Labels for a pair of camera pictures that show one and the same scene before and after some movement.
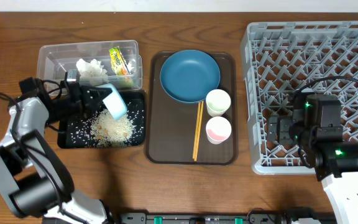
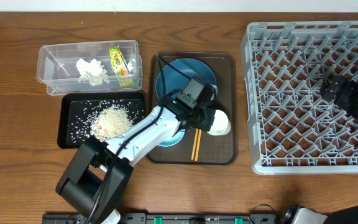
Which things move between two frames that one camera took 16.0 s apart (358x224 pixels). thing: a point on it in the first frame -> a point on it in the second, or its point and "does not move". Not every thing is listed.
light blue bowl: (115, 102) -> (173, 140)
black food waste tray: (98, 129) does not move
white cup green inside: (218, 102) -> (221, 125)
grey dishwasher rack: (317, 57) does not move
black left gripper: (88, 107) -> (210, 119)
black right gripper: (286, 129) -> (334, 90)
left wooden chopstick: (196, 126) does not move
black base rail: (253, 218) does not move
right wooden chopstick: (199, 131) does not move
